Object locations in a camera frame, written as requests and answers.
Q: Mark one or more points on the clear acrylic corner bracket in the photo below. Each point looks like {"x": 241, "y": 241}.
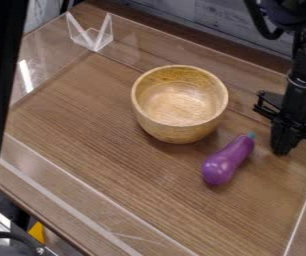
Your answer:
{"x": 91, "y": 38}

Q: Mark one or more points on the brown wooden bowl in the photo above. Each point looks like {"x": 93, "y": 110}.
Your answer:
{"x": 179, "y": 102}

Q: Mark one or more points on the purple toy eggplant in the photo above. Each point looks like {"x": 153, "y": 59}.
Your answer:
{"x": 222, "y": 164}

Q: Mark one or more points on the clear acrylic tray wall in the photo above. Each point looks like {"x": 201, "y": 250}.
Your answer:
{"x": 98, "y": 225}

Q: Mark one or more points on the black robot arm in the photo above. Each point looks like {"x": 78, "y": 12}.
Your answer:
{"x": 277, "y": 17}

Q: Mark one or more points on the yellow tag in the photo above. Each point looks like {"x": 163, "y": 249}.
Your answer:
{"x": 38, "y": 232}

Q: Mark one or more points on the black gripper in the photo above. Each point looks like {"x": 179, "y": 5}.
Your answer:
{"x": 285, "y": 110}

